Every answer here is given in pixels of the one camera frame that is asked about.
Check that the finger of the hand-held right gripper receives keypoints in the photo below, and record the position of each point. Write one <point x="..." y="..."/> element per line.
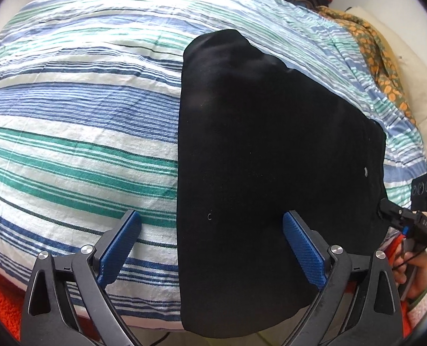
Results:
<point x="391" y="212"/>

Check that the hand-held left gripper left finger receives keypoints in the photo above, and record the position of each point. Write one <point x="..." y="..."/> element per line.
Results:
<point x="118" y="247"/>

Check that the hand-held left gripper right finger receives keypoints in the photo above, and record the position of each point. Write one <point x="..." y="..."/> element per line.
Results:
<point x="305" y="248"/>

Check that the black pants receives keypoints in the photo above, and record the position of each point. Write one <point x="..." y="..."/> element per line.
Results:
<point x="271" y="133"/>

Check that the person's right forearm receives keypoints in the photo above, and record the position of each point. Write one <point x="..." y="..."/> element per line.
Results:
<point x="424" y="306"/>

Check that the person's right hand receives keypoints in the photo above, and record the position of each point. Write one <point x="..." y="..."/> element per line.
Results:
<point x="420" y="274"/>

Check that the cream pillow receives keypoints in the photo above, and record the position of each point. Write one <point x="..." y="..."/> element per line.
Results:
<point x="415" y="79"/>

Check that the orange shaggy rug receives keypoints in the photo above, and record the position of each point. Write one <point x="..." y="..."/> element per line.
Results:
<point x="0" y="295"/>

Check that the striped bed sheet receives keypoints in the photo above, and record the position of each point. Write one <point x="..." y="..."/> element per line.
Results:
<point x="72" y="115"/>

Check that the orange floral blanket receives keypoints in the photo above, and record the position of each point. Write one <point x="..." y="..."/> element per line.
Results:
<point x="372" y="43"/>

